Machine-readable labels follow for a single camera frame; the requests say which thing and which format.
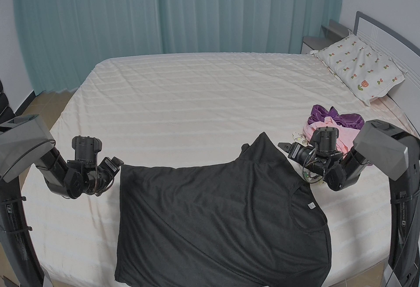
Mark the black T-shirt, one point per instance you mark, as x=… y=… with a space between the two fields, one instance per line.
x=213 y=213

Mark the white printed garment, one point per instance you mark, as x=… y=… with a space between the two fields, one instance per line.
x=300 y=139

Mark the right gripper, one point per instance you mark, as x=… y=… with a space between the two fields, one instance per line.
x=300 y=154

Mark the pink garment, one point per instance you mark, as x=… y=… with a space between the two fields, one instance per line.
x=346 y=141

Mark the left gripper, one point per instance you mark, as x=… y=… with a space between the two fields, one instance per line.
x=111 y=167

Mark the white printed pillow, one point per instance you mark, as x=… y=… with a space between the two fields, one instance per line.
x=361 y=65

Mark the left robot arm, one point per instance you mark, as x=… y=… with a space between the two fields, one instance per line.
x=23 y=147

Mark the purple garment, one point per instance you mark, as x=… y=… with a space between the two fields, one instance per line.
x=351 y=120

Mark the bed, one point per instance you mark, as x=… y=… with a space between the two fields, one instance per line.
x=197 y=98

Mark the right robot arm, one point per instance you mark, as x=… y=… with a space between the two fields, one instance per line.
x=380 y=147

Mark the blue-green curtain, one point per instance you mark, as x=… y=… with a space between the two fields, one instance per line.
x=246 y=0
x=88 y=16

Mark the grey white bedside table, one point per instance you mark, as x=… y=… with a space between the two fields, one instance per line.
x=310 y=46

